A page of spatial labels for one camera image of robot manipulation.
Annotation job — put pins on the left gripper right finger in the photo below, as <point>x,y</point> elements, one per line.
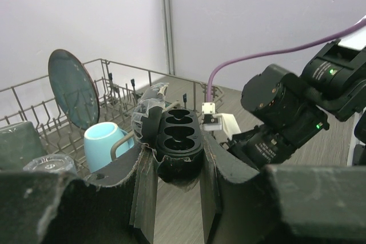
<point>280,203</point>

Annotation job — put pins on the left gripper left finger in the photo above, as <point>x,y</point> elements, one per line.
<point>116,204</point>

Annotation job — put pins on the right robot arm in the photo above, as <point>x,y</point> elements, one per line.
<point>294,108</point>

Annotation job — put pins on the light blue mug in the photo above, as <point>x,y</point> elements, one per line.
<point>98,141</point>

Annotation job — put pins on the clear glass tumbler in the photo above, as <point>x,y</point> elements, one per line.
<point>53,163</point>

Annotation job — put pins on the grey ceramic cup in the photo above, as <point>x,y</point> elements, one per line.
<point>20,144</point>

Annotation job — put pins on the dark teal plate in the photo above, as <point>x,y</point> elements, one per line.
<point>73,89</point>

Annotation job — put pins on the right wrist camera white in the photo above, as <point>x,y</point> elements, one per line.
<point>219,121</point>

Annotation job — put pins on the metal wire dish rack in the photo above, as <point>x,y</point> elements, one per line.
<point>119,87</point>

